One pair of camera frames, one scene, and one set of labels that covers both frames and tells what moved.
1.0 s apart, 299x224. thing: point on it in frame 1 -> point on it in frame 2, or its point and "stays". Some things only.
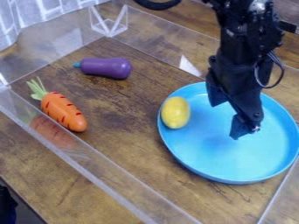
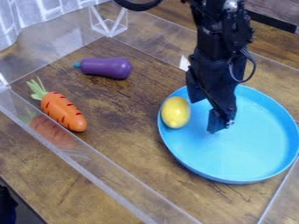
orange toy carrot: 59,107 stays
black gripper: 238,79 -> 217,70
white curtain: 18,12 stays
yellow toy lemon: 175,112 stays
